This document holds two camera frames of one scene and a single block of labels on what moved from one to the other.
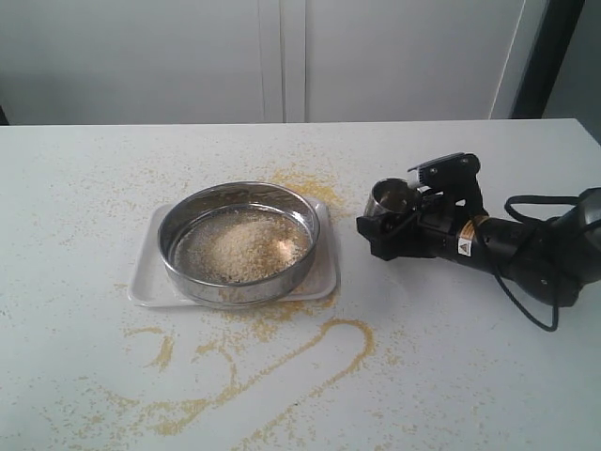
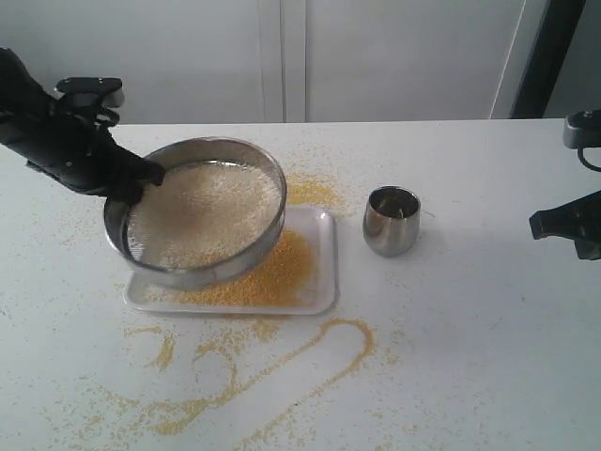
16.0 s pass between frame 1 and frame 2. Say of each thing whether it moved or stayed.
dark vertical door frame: stayed
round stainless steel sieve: moved
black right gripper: moved
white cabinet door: stayed
